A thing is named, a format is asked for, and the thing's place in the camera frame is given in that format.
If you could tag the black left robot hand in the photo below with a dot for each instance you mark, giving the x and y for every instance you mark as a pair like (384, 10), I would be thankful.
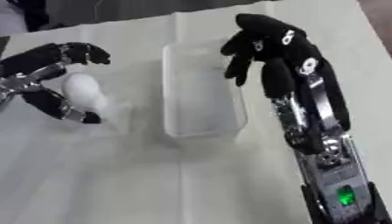
(46, 58)

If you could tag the white open box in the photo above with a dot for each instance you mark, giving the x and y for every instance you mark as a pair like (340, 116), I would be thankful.
(201, 87)

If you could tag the dark object beyond table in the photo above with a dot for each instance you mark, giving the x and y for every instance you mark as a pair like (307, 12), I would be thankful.
(30, 13)

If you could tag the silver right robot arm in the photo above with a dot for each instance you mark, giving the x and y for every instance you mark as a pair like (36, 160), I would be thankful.
(339, 186)

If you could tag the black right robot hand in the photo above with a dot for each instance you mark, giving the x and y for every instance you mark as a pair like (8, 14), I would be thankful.
(286, 52)

